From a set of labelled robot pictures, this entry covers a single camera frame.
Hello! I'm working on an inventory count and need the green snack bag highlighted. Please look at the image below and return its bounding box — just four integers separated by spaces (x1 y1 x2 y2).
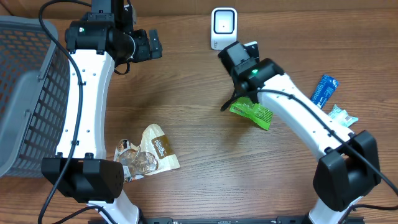
229 97 273 131

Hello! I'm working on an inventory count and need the beige cookie bag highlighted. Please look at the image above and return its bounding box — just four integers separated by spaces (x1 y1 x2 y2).
114 124 180 182

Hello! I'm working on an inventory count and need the blue Oreo packet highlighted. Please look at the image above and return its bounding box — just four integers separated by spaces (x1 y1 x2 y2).
310 74 339 109

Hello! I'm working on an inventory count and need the light teal snack packet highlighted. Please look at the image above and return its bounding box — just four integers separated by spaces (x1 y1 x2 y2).
328 105 359 128

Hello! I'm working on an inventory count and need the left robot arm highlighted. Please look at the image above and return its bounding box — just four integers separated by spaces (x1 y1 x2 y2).
41 0 162 223

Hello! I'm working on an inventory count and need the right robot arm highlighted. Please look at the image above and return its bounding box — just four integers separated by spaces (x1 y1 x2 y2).
218 42 381 223

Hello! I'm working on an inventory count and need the white barcode scanner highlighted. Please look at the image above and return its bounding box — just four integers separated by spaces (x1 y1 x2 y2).
211 7 238 50

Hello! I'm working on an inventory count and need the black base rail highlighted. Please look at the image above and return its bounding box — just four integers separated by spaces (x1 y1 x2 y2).
87 214 365 224

